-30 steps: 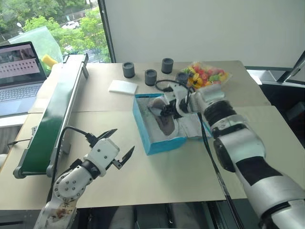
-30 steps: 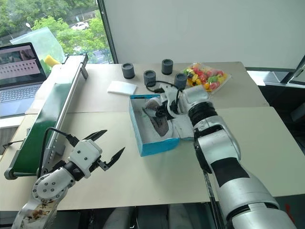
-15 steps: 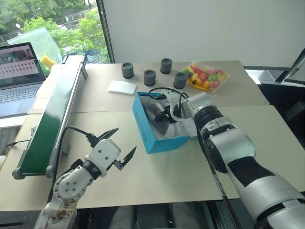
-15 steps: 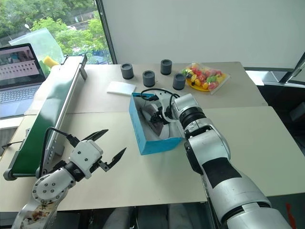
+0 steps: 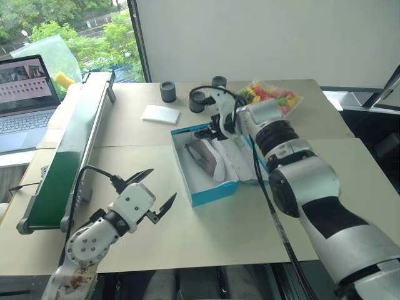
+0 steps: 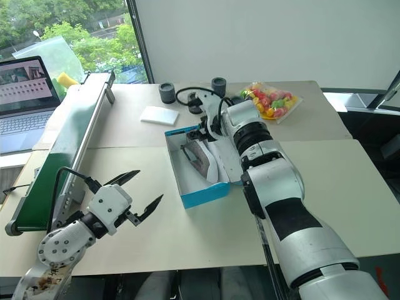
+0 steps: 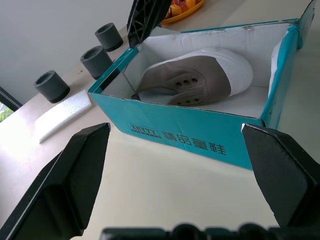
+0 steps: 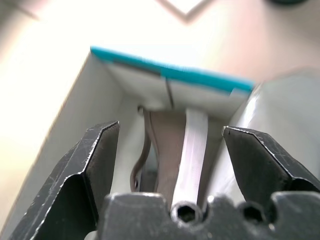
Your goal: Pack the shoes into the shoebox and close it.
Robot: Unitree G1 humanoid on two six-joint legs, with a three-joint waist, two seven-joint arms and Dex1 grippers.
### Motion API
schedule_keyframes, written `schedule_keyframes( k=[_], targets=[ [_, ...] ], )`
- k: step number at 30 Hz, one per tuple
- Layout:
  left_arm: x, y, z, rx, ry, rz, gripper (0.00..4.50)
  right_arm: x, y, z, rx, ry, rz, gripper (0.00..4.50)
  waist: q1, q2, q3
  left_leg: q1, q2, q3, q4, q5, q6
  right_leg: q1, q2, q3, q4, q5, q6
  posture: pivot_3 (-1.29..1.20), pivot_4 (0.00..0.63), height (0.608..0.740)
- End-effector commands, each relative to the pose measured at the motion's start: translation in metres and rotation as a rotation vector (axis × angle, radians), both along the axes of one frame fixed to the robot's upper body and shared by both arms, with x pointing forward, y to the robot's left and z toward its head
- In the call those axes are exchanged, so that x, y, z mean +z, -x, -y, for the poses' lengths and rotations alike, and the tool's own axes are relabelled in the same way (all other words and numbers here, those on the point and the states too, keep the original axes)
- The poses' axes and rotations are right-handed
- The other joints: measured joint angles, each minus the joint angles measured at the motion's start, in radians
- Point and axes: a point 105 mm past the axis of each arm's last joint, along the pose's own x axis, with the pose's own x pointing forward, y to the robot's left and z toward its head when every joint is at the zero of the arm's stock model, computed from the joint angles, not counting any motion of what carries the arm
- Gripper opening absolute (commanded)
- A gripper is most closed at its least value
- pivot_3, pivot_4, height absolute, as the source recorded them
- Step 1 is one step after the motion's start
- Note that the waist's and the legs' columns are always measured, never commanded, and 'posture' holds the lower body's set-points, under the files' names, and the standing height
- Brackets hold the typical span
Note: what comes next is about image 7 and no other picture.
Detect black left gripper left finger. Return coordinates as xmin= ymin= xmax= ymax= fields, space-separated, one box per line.
xmin=0 ymin=122 xmax=111 ymax=240

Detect teal cardboard shoebox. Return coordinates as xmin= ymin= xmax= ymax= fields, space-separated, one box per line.
xmin=87 ymin=0 xmax=320 ymax=171

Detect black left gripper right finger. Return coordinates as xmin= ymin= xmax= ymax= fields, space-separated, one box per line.
xmin=240 ymin=123 xmax=320 ymax=228

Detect yellow plate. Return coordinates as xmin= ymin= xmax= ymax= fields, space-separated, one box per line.
xmin=160 ymin=0 xmax=206 ymax=25

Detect black window frame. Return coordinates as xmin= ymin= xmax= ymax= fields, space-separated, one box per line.
xmin=0 ymin=85 xmax=23 ymax=111

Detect dark grey foam cylinder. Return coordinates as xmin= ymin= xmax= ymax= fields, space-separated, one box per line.
xmin=34 ymin=70 xmax=71 ymax=104
xmin=79 ymin=45 xmax=114 ymax=81
xmin=94 ymin=22 xmax=124 ymax=53

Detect white foam strip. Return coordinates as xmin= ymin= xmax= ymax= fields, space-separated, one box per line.
xmin=34 ymin=90 xmax=94 ymax=144

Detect grey and white canvas shoe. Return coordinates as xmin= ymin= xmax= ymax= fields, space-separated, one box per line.
xmin=131 ymin=47 xmax=254 ymax=106

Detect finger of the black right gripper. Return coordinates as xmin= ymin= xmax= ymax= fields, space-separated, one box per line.
xmin=126 ymin=0 xmax=174 ymax=48

